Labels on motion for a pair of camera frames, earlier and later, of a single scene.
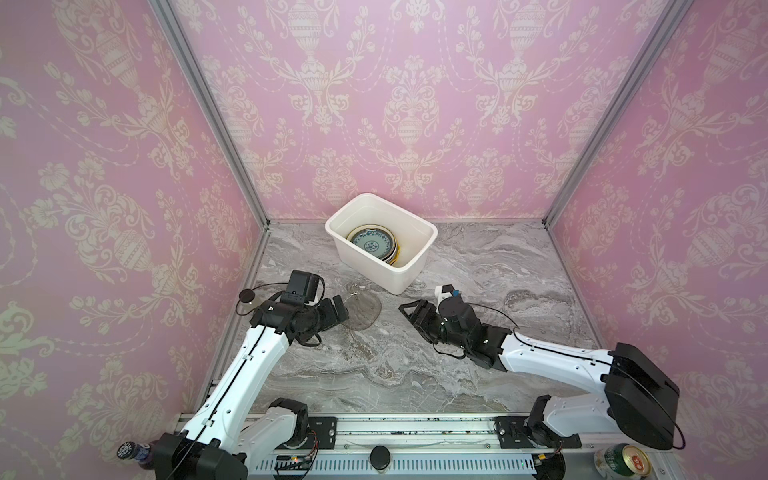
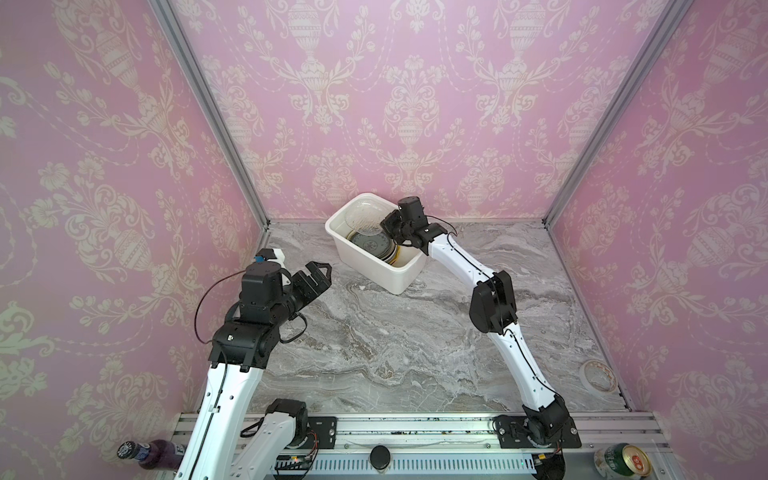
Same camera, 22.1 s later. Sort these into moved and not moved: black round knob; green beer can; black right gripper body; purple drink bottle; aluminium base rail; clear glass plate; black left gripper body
Moved: clear glass plate; black right gripper body; black left gripper body
Not moved: purple drink bottle; black round knob; green beer can; aluminium base rail
